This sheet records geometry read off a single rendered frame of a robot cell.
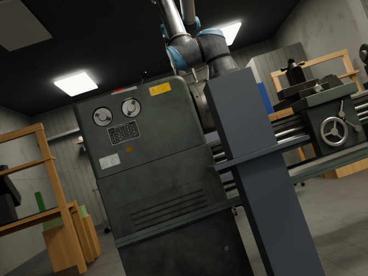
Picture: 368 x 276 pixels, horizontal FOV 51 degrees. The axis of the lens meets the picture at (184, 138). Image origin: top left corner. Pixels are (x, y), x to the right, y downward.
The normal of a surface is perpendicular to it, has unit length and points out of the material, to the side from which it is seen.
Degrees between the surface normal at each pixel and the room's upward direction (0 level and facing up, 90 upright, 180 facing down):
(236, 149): 90
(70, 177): 90
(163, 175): 90
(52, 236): 90
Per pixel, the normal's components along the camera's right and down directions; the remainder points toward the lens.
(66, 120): 0.04, -0.08
